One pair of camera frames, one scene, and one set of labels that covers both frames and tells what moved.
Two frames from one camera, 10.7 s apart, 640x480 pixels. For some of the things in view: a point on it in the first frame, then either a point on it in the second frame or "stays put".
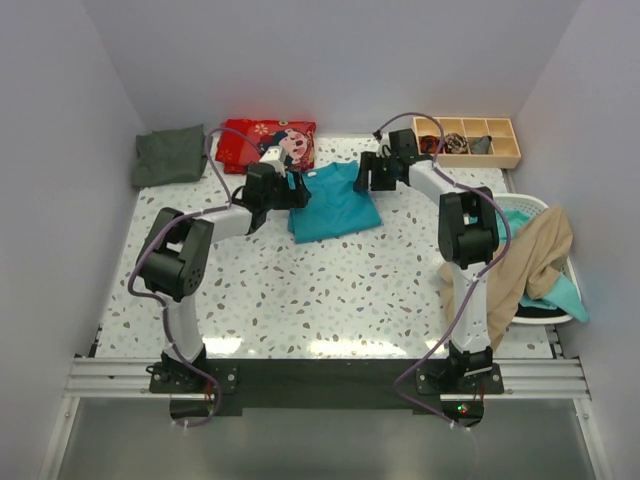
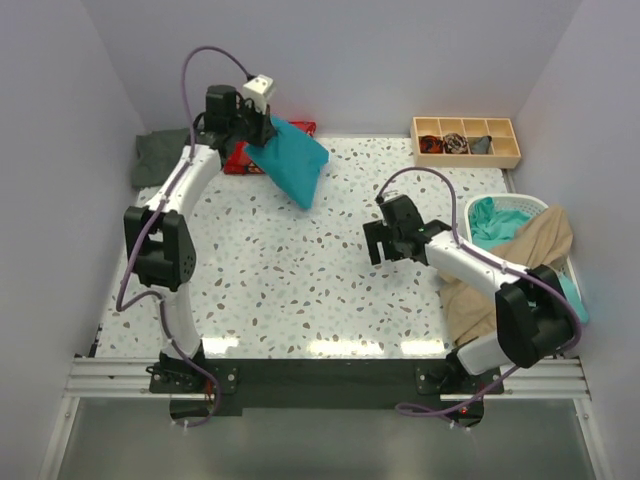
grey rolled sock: x=481 y=146 stays put
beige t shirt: x=536 y=251 stays put
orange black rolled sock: x=430 y=144 stays put
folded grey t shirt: x=168 y=156 stays put
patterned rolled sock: x=455 y=143 stays put
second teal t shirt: x=565 y=296 stays put
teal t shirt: x=334 y=206 to x=294 y=159
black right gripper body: x=382 y=177 to x=389 y=237
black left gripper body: x=283 y=198 to x=250 y=124
